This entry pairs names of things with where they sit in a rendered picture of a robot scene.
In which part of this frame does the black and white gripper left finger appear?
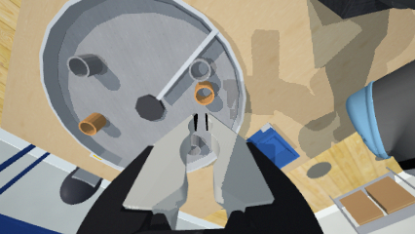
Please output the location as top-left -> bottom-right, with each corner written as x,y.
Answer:
76,113 -> 198,234

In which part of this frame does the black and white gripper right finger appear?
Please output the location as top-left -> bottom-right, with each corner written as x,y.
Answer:
206,112 -> 323,234

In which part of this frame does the grey metal sleeve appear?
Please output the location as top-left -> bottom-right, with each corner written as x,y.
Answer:
189,57 -> 211,82
187,135 -> 201,156
67,54 -> 103,79

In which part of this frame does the bronze bushing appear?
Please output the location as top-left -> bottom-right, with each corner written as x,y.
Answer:
79,113 -> 106,136
194,81 -> 214,105

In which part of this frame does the blue crate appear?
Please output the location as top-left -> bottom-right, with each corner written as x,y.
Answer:
246,122 -> 300,169

